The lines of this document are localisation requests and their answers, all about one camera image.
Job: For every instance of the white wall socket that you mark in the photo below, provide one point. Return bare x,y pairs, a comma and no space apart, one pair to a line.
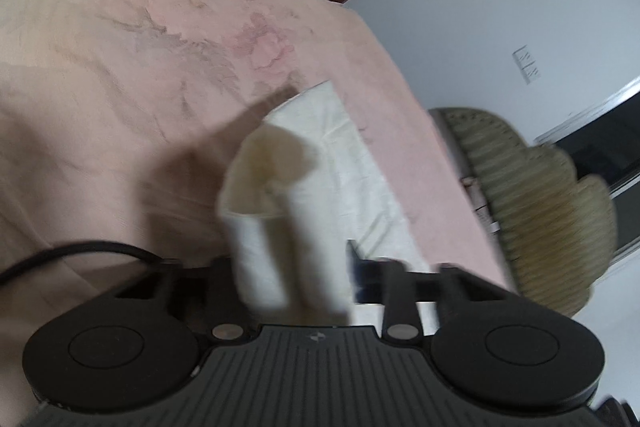
527,64

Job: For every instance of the dark window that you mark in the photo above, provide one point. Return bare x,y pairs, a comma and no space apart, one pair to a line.
600,147

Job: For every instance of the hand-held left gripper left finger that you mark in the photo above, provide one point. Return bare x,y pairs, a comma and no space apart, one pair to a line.
220,302

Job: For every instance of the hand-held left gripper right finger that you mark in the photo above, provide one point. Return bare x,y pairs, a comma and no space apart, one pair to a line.
356,272

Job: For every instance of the white pants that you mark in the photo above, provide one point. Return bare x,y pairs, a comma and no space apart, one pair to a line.
300,187

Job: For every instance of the pink floral blanket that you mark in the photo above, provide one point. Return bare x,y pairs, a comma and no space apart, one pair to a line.
125,107

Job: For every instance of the green padded headboard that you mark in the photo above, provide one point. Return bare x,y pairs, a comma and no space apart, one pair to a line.
540,207

